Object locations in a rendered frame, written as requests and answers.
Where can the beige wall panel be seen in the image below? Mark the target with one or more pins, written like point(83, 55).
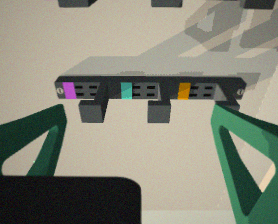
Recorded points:
point(176, 163)

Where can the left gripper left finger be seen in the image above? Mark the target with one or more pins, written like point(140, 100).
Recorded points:
point(16, 134)

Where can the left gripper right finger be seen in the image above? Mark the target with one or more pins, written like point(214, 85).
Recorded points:
point(249, 204)

